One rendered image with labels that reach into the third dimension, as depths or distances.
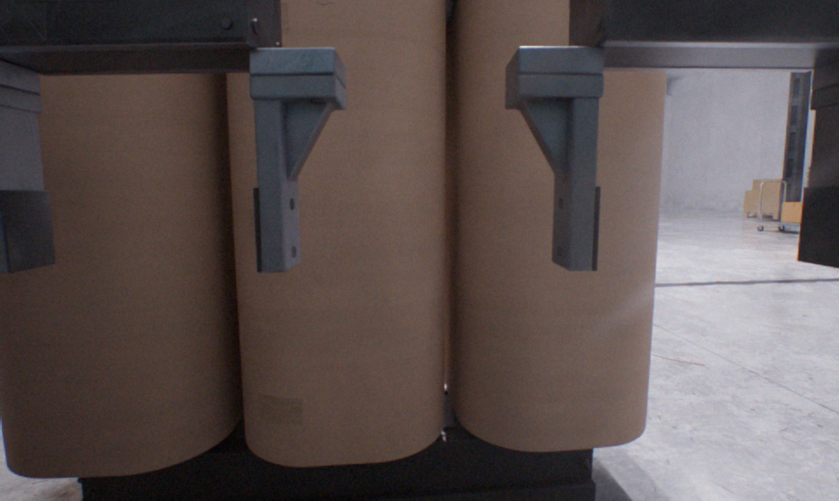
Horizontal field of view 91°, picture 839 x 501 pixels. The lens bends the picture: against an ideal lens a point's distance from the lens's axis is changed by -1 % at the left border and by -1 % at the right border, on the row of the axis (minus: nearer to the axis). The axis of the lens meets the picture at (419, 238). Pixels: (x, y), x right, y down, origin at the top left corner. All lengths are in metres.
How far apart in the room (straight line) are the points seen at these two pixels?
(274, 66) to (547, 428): 0.80
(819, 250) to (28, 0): 0.39
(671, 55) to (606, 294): 0.64
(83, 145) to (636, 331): 1.00
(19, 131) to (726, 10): 0.33
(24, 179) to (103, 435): 0.71
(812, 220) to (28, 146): 0.41
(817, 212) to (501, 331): 0.60
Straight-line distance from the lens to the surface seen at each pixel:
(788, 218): 9.23
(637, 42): 0.22
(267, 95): 0.21
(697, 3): 0.23
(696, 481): 1.33
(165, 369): 0.88
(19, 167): 0.29
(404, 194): 0.73
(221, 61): 0.24
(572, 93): 0.21
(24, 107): 0.29
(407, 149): 0.73
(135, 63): 0.26
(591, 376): 0.88
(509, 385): 0.85
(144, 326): 0.86
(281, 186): 0.21
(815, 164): 0.30
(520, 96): 0.20
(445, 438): 1.00
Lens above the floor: 0.69
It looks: 6 degrees down
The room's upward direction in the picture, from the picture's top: straight up
